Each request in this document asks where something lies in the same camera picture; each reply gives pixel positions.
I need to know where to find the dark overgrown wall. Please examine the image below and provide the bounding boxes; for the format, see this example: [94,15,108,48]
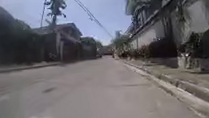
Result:
[0,0,49,68]

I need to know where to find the pole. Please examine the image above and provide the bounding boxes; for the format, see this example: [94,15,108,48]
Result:
[38,0,49,29]

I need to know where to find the vehicle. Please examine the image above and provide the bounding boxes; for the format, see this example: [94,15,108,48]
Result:
[101,46,114,57]

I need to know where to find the grey concrete sidewalk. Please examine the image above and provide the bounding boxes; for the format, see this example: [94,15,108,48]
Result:
[121,55,209,118]

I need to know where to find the white building with boundary wall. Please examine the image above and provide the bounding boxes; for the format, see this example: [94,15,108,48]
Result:
[123,0,209,75]

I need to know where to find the palm tree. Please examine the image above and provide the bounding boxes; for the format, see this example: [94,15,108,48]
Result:
[43,0,69,29]

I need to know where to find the shaded concrete sidewalk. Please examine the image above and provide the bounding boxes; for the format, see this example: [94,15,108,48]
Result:
[0,60,66,76]

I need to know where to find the overhead wires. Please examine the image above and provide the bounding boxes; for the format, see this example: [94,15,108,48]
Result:
[69,0,116,41]

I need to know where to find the dark building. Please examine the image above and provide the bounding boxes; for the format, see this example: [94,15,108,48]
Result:
[79,35,99,61]

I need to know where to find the dark house with pitched roof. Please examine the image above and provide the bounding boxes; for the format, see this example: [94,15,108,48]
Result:
[31,22,85,63]

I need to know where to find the row of bushes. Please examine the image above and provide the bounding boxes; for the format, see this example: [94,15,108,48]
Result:
[115,30,209,73]

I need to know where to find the grey concrete road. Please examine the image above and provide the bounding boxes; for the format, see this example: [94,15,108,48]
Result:
[0,51,209,118]

